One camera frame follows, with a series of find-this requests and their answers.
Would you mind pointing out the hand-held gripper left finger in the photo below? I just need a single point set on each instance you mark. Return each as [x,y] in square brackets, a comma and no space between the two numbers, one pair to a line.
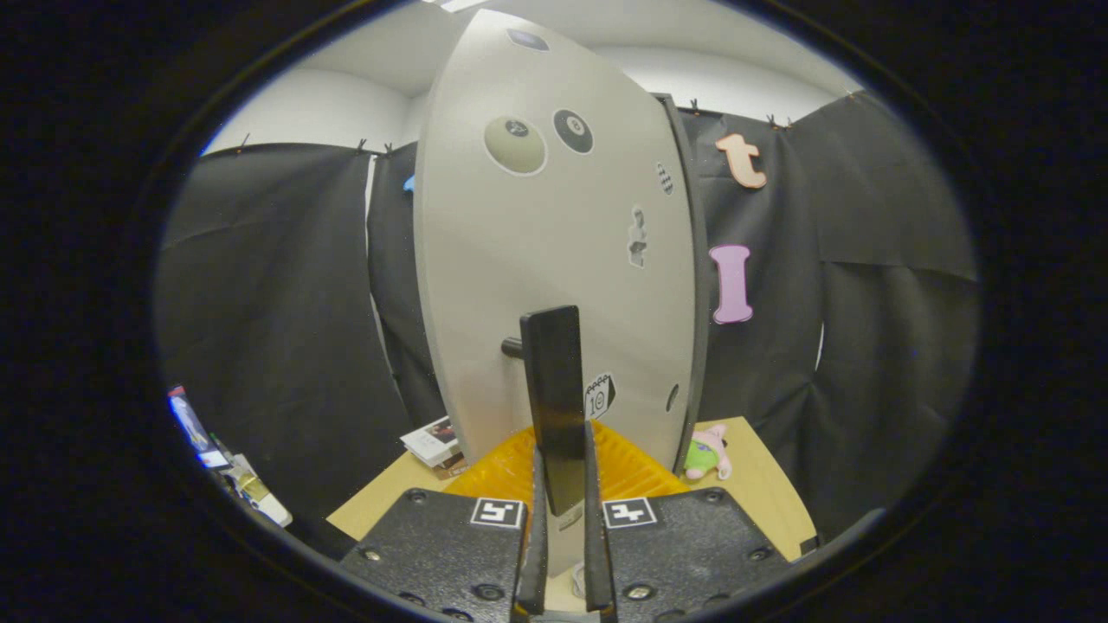
[535,554]

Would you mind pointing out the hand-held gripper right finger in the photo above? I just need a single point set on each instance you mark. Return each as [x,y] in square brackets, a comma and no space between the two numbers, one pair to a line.
[597,554]

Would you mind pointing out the beige shoe cabinet door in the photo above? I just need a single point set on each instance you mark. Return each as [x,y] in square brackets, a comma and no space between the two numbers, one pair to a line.
[485,260]

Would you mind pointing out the grey shoe cabinet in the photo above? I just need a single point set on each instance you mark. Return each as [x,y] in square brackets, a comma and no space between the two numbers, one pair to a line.
[692,260]

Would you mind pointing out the brown book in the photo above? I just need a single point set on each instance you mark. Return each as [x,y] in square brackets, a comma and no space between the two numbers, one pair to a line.
[452,470]

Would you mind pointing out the green pink plush toy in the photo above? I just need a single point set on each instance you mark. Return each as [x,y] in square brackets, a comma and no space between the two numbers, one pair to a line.
[703,454]

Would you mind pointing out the white book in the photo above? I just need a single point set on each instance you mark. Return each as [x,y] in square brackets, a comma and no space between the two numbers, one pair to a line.
[433,441]

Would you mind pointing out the white box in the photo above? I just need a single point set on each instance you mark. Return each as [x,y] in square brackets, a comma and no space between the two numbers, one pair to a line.
[260,497]

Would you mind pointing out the black backdrop cloth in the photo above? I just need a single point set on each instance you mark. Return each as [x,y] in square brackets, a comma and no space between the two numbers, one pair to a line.
[277,303]

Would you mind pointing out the colourful packet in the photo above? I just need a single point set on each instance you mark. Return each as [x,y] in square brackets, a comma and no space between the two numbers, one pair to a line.
[195,424]

